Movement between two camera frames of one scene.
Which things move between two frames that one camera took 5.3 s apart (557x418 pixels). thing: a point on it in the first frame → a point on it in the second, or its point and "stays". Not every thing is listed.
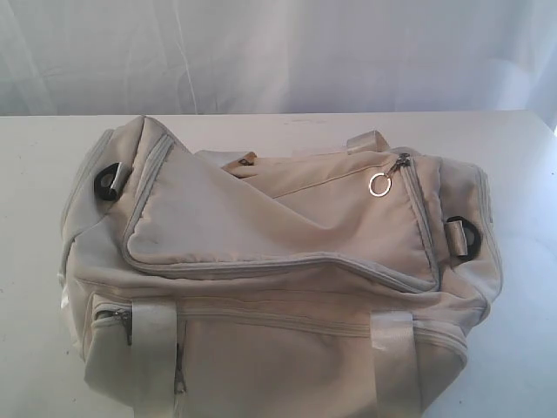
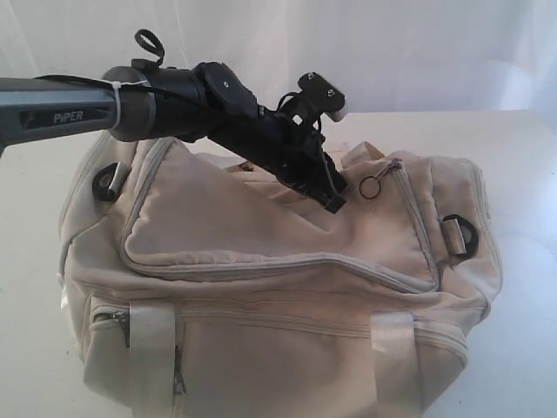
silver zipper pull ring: [389, 185] → [370, 187]
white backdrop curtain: [129, 57] stays
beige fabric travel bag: [345, 283] stays
